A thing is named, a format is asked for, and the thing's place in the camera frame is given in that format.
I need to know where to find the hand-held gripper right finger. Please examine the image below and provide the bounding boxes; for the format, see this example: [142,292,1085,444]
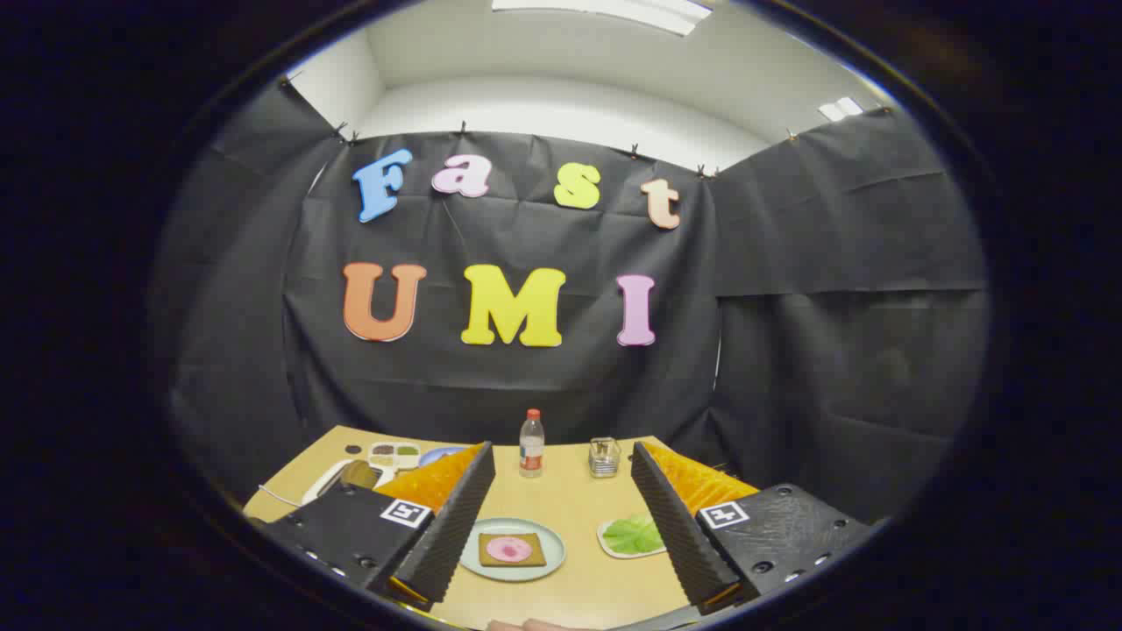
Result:
[630,441,879,614]

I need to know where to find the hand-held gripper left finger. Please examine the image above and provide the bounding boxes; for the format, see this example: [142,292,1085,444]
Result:
[261,441,497,612]

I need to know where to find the green lettuce leaf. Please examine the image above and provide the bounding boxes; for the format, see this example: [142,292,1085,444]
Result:
[603,517,665,555]

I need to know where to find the white leaf-shaped dish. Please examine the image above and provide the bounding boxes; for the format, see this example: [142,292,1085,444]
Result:
[598,515,667,560]

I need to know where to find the brown bread slice with ham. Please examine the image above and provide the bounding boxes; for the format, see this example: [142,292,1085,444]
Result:
[479,532,547,568]

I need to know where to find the white divided seasoning tray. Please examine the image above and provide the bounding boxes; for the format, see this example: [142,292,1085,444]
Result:
[368,443,422,470]

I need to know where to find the pale green round plate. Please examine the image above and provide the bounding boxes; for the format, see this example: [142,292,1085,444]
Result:
[459,517,567,583]

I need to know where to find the clear water bottle red cap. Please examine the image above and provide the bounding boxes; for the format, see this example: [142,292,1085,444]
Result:
[519,408,545,478]

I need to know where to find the white toaster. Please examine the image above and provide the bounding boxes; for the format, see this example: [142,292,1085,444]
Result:
[302,458,395,507]

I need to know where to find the metal wire utensil holder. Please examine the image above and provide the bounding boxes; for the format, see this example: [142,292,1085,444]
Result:
[588,436,621,479]

